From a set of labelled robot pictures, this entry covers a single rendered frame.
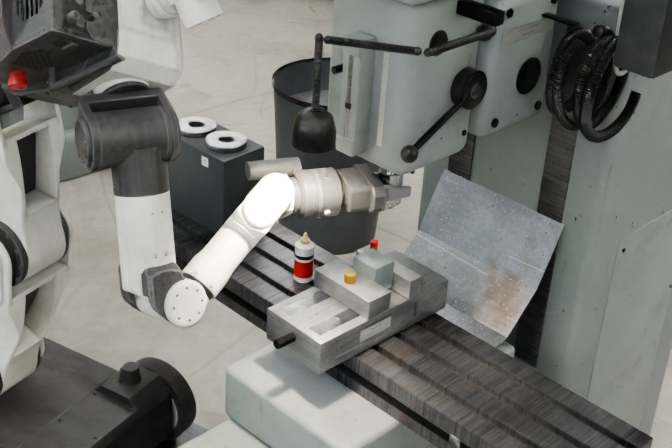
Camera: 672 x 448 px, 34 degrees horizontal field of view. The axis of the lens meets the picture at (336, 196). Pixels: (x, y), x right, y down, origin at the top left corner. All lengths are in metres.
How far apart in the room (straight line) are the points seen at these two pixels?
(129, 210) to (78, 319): 2.09
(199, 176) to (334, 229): 1.75
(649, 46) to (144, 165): 0.83
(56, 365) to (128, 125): 1.05
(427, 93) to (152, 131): 0.46
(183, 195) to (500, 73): 0.86
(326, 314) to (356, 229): 2.11
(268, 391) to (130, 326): 1.71
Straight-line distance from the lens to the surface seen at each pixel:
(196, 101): 5.47
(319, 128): 1.77
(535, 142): 2.29
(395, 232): 4.40
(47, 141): 2.21
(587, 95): 1.95
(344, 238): 4.19
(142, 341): 3.75
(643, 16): 1.89
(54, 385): 2.65
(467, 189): 2.43
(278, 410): 2.12
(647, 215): 2.45
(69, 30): 1.75
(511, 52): 1.99
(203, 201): 2.47
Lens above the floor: 2.18
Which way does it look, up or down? 28 degrees down
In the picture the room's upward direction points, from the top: 4 degrees clockwise
